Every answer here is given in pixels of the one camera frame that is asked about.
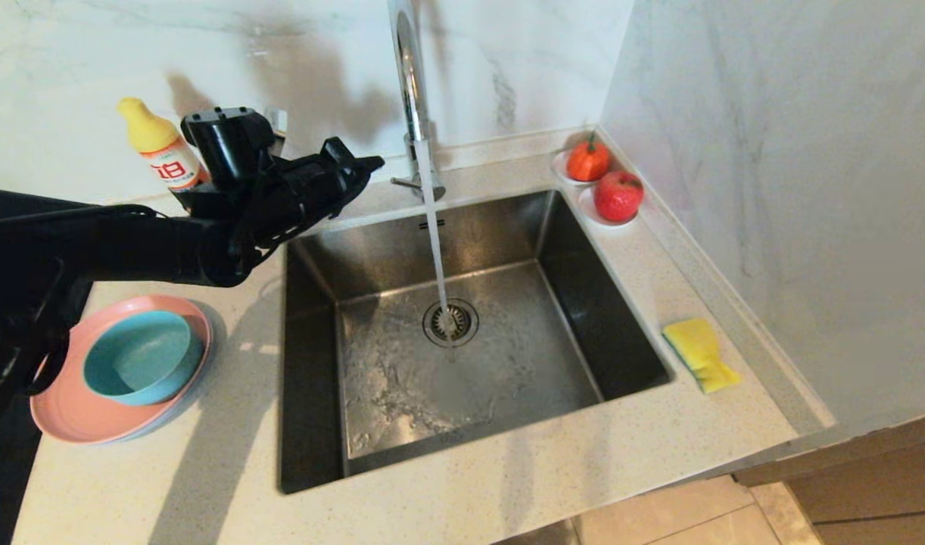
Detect chrome faucet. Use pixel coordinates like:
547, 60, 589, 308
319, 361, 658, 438
387, 0, 447, 202

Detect orange detergent bottle yellow cap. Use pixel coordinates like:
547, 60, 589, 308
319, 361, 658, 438
117, 97, 210, 192

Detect blue bowl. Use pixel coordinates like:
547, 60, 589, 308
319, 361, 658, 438
83, 310, 204, 407

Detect yellow green sponge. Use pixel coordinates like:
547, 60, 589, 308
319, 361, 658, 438
662, 318, 743, 395

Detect metal sink drain strainer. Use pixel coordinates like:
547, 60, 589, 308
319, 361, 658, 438
422, 297, 480, 348

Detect stainless steel sink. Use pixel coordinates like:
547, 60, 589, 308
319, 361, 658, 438
279, 189, 676, 497

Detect clear water stream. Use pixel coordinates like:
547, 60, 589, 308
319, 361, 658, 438
416, 139, 459, 345

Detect small white dish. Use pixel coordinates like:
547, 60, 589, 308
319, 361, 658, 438
551, 148, 611, 187
578, 185, 640, 227

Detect light blue plate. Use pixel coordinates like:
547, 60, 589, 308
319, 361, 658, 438
118, 303, 217, 444

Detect orange toy persimmon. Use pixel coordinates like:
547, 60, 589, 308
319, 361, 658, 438
566, 132, 612, 182

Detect red toy apple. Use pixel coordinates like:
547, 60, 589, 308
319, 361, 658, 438
593, 170, 646, 223

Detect pink plate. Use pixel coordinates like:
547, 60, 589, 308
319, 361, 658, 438
30, 295, 213, 445

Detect black induction cooktop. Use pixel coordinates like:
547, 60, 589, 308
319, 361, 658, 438
0, 394, 43, 545

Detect brown wooden cabinet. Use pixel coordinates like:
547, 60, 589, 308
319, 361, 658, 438
735, 413, 925, 545

